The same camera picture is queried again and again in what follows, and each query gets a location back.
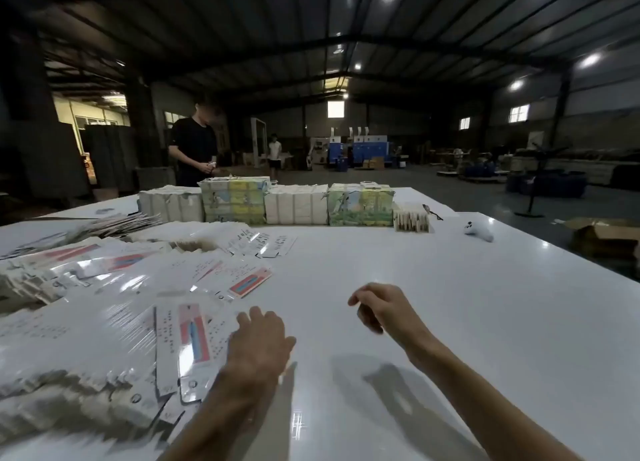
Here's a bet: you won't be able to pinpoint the small beige card stack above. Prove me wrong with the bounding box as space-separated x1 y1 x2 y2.
394 209 430 234

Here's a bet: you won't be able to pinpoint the small white object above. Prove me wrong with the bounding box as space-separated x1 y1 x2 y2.
464 219 495 243

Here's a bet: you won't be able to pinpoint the row of white cartons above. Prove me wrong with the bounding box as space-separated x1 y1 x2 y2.
138 185 205 223
264 184 330 226

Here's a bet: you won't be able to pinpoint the person's left forearm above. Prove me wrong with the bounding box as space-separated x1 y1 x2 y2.
160 376 273 461

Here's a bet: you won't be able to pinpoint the pile of grey flat sheets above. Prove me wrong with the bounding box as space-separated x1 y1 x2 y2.
0 211 161 259

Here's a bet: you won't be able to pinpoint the pile of carton blanks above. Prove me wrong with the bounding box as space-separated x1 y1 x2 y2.
0 221 296 447

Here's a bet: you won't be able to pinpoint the open cardboard box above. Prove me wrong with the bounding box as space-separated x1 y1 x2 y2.
567 217 640 259

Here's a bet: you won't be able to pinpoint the grey crate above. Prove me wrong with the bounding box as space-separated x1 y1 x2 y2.
135 166 176 192

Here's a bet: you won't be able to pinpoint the dark grey cabinet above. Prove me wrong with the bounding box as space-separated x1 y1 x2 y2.
82 124 136 192

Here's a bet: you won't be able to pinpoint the blue machine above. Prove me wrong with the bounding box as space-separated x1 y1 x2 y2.
328 126 390 169

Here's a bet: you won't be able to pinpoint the green printed carton bundle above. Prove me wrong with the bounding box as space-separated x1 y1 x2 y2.
327 182 396 228

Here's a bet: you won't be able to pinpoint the person's right hand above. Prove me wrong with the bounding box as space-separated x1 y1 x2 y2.
348 282 433 355

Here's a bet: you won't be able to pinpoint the person's right forearm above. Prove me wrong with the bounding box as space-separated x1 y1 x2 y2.
408 328 581 461

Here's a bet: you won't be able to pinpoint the person's left hand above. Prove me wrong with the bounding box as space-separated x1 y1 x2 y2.
222 306 297 402

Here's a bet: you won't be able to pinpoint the black floor stand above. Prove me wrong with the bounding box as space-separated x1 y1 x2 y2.
515 141 561 219

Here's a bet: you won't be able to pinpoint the green yellow carton bundle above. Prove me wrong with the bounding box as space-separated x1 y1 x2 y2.
199 176 271 225

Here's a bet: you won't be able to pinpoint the blue bins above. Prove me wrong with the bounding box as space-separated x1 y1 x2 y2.
506 169 589 199

